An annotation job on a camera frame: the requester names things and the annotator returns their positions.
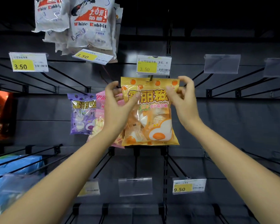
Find purple marshmallow packets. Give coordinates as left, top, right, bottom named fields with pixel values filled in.
left=67, top=92, right=97, bottom=135

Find bunch of dark red packets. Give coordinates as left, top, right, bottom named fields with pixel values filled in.
left=0, top=89, right=14, bottom=144

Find blue white packet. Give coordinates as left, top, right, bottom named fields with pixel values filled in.
left=0, top=155, right=45, bottom=217

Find person's right forearm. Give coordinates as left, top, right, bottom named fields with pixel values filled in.
left=188, top=123, right=280, bottom=224

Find orange marshmallow packets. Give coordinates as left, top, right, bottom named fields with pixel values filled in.
left=120, top=77, right=180, bottom=147

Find pink marshmallow packet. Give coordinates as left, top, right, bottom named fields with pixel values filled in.
left=87, top=91, right=126, bottom=149

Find bunch of white candy bags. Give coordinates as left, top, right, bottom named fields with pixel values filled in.
left=32, top=0, right=124, bottom=63

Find dark grey hook shelf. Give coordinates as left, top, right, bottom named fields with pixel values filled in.
left=0, top=0, right=280, bottom=224

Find person's left forearm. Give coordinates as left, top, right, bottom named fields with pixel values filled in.
left=0, top=128, right=122, bottom=224

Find person's left hand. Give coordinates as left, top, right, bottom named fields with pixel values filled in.
left=103, top=81, right=142, bottom=138

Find person's right hand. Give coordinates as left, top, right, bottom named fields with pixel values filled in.
left=166, top=76, right=205, bottom=136

